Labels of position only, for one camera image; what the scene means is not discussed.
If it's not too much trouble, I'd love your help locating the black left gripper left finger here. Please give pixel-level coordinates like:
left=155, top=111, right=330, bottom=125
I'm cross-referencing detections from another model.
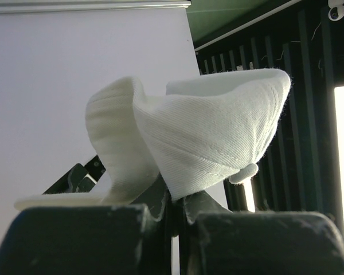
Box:
left=0, top=178, right=172, bottom=274

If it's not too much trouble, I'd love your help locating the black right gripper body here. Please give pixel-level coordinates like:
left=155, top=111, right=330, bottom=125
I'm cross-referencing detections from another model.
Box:
left=43, top=155, right=105, bottom=195

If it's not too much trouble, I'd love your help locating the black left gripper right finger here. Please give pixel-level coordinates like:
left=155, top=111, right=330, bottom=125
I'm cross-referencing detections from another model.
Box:
left=177, top=191, right=344, bottom=274

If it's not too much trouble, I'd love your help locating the white cap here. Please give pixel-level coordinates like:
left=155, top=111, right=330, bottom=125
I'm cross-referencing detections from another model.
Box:
left=14, top=68, right=291, bottom=210

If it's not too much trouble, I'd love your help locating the black slatted wall panel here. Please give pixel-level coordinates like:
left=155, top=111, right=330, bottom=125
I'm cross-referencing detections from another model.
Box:
left=196, top=1, right=344, bottom=235

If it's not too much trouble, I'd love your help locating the aluminium frame rail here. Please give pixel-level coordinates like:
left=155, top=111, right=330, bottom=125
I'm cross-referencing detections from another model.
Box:
left=0, top=0, right=191, bottom=14

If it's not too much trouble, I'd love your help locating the white ceiling camera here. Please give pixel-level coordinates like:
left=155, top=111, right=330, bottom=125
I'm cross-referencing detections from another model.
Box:
left=328, top=0, right=344, bottom=21

